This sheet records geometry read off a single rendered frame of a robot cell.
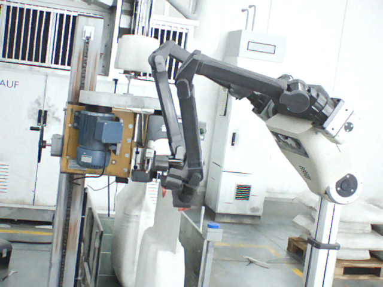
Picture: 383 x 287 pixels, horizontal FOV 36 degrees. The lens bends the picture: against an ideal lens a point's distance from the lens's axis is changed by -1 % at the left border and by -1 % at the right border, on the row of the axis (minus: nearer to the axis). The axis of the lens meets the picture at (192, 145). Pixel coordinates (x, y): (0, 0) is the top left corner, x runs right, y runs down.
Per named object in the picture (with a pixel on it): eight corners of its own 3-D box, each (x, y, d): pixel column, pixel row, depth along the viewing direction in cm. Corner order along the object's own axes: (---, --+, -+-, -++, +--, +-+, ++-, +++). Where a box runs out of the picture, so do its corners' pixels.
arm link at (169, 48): (165, 32, 236) (160, 34, 246) (149, 62, 236) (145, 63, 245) (255, 85, 249) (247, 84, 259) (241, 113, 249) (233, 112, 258)
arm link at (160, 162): (185, 146, 244) (179, 143, 252) (158, 143, 241) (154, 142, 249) (182, 174, 245) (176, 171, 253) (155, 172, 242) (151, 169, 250)
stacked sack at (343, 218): (400, 228, 514) (403, 212, 512) (333, 223, 496) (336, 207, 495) (374, 216, 554) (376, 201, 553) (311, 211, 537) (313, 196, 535)
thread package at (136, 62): (157, 76, 256) (162, 37, 254) (119, 71, 252) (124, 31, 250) (151, 75, 272) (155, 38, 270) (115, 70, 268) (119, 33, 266)
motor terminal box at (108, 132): (121, 149, 253) (124, 122, 252) (101, 148, 246) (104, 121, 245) (111, 146, 259) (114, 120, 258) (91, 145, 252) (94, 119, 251)
